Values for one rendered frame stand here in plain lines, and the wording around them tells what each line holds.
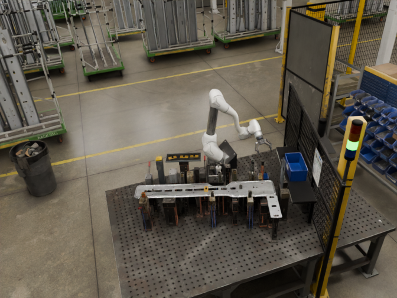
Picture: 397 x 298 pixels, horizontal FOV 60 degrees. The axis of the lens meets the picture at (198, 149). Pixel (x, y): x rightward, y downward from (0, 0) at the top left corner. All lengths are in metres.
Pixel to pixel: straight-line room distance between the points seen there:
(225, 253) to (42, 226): 2.68
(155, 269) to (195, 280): 0.38
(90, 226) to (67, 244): 0.35
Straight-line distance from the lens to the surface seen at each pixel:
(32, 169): 5.22
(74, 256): 4.47
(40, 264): 4.57
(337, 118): 5.68
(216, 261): 3.18
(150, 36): 9.75
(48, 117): 7.02
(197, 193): 3.36
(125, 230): 3.56
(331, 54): 4.96
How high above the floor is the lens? 3.22
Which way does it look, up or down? 34 degrees down
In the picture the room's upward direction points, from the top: 4 degrees counter-clockwise
